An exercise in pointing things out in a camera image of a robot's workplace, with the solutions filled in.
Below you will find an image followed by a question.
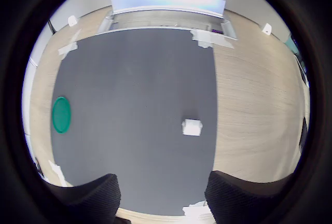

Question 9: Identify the white plastic terminal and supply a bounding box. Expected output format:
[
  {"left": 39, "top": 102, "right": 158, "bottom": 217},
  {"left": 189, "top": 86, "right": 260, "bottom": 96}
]
[{"left": 182, "top": 118, "right": 204, "bottom": 137}]

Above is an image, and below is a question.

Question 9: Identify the round green lid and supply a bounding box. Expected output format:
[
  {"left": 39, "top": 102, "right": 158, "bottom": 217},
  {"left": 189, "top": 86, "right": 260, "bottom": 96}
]
[{"left": 51, "top": 96, "right": 72, "bottom": 134}]

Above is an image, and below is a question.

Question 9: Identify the wide white tape piece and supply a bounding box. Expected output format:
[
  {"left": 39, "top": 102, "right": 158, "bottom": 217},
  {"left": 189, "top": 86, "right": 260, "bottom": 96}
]
[{"left": 182, "top": 200, "right": 214, "bottom": 224}]

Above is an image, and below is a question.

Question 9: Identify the dark grey mat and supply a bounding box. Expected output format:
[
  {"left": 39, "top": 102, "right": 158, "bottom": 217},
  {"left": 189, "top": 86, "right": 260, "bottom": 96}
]
[{"left": 50, "top": 27, "right": 218, "bottom": 217}]

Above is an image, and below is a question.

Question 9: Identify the crossed white tape piece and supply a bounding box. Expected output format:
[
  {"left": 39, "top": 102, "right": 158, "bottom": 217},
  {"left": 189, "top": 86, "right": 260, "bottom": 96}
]
[{"left": 57, "top": 41, "right": 79, "bottom": 60}]

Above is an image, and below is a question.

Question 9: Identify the long white tape piece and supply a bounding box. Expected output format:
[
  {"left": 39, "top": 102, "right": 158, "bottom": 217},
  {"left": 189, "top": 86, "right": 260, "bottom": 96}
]
[{"left": 190, "top": 29, "right": 234, "bottom": 50}]

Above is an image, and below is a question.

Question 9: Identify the silver cable duct frame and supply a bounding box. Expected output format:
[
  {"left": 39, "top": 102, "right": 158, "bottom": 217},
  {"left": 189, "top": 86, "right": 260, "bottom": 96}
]
[{"left": 98, "top": 9, "right": 238, "bottom": 41}]

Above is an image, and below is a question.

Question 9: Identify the silver cable duct cover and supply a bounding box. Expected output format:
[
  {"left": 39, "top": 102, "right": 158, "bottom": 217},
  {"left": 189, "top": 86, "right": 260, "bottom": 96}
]
[{"left": 109, "top": 0, "right": 227, "bottom": 19}]

